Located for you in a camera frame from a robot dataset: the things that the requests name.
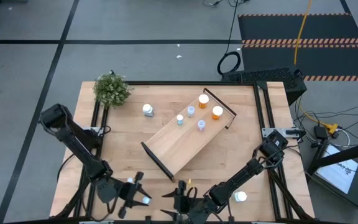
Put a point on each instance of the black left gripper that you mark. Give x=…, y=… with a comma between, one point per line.
x=127, y=194

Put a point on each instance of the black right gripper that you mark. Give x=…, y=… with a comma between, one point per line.
x=191, y=208

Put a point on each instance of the small teal bottle white cap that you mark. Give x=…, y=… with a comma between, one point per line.
x=147, y=200
x=180, y=119

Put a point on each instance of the large white medicine bottle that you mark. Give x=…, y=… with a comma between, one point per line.
x=241, y=196

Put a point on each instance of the clear bottle with red pills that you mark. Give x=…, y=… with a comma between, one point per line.
x=201, y=124

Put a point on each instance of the white medicine bottle blue band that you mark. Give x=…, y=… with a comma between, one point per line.
x=147, y=109

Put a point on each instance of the clear plastic bottle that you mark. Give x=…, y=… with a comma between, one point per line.
x=191, y=110

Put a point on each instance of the orange pill bottle white cap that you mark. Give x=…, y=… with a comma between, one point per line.
x=203, y=100
x=217, y=111

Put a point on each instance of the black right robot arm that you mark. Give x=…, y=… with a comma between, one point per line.
x=244, y=174

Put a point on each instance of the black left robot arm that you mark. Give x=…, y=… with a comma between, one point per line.
x=79, y=152

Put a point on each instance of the silver mounting plate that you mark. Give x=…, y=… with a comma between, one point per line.
x=267, y=132
x=93, y=128

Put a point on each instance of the green potted plant dark pot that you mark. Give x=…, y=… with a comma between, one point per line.
x=112, y=90

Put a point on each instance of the black perforated computer tower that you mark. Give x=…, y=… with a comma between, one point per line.
x=266, y=76

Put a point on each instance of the black power adapter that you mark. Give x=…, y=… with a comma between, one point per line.
x=321, y=133

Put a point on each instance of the white paper sheet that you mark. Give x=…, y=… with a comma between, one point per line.
x=337, y=175

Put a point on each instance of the black mat orange striped edges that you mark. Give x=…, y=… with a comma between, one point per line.
x=291, y=28

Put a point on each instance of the black frame bracket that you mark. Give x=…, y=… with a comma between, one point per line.
x=231, y=220
x=148, y=220

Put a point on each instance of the wooden shelf black metal frame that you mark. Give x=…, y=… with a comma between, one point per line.
x=179, y=143

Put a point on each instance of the black aluminium table frame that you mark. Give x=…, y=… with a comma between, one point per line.
x=166, y=83

